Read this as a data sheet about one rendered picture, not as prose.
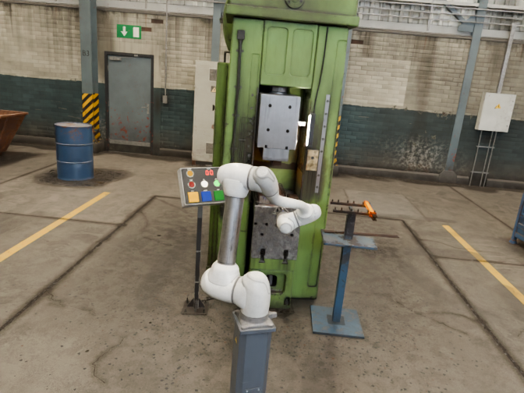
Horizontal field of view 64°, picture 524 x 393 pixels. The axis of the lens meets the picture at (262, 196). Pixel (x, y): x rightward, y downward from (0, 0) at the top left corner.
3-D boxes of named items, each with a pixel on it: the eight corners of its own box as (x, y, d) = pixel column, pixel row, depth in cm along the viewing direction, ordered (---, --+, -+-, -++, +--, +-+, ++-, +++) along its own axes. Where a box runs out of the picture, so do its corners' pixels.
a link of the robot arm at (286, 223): (279, 230, 277) (298, 223, 276) (281, 238, 262) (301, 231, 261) (273, 215, 274) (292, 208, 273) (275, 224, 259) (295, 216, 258)
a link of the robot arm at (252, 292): (262, 321, 220) (266, 284, 214) (231, 312, 226) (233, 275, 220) (273, 307, 234) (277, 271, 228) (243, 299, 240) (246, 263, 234)
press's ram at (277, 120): (306, 150, 325) (312, 97, 314) (256, 146, 322) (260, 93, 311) (298, 142, 365) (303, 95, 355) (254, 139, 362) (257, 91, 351)
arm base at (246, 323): (281, 327, 227) (281, 317, 225) (241, 331, 220) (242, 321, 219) (270, 309, 243) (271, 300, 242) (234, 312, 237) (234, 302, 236)
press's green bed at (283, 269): (290, 310, 357) (295, 260, 344) (246, 308, 354) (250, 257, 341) (283, 280, 410) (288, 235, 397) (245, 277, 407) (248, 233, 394)
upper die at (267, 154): (288, 161, 327) (288, 149, 324) (262, 160, 325) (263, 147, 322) (281, 152, 367) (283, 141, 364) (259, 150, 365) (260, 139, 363)
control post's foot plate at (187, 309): (207, 316, 339) (208, 306, 336) (180, 314, 337) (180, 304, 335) (209, 302, 360) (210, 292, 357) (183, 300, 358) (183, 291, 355)
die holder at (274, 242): (296, 260, 344) (302, 208, 332) (250, 257, 341) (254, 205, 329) (288, 235, 398) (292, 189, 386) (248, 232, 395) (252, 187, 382)
